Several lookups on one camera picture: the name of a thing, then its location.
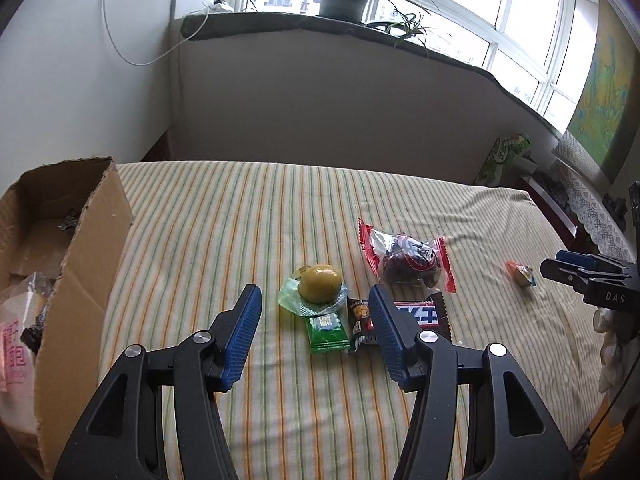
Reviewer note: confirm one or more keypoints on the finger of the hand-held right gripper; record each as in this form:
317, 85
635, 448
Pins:
575, 258
570, 275

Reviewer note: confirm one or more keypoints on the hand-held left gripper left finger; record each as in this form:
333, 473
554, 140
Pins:
242, 335

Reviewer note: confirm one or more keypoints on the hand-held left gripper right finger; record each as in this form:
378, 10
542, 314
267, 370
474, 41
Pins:
392, 335

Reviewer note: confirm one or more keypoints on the small brown snack packet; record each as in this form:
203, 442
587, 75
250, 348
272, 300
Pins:
359, 317

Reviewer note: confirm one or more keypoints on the chocolate bar white lettering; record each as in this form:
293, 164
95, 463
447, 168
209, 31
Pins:
425, 315

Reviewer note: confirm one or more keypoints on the small orange candy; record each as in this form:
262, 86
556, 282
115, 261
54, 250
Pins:
522, 275

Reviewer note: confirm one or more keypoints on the small green snack packet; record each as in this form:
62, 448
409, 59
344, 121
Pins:
327, 332

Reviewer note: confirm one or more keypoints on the red clear dried fruit packet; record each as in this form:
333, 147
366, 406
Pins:
407, 255

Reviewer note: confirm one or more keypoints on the yellow-green round snack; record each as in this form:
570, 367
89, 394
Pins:
320, 284

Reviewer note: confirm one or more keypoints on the brown cardboard box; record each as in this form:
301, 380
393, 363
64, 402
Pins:
75, 310

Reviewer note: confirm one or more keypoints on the small black candy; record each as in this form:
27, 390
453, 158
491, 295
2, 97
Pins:
30, 337

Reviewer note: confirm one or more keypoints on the sliced bread packet pink label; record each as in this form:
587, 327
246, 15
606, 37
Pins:
15, 380

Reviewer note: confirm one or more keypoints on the person's right hand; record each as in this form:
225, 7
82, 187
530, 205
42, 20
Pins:
612, 340

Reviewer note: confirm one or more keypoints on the white lace tablecloth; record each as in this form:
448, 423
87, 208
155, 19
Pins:
585, 200

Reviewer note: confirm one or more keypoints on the dark teapot ornament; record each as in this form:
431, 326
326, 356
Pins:
614, 210

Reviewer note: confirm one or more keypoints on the striped bed sheet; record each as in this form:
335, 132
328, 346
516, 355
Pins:
280, 220

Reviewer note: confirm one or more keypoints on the green paper bag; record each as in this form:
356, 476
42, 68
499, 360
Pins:
502, 157

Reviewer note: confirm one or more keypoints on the white framed window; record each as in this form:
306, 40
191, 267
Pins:
492, 35

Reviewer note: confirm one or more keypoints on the small spider plant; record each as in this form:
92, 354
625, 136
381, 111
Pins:
407, 27

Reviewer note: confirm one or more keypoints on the white power strip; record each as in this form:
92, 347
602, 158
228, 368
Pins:
217, 5

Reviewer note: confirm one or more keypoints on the landscape wall poster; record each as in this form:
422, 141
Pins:
605, 105

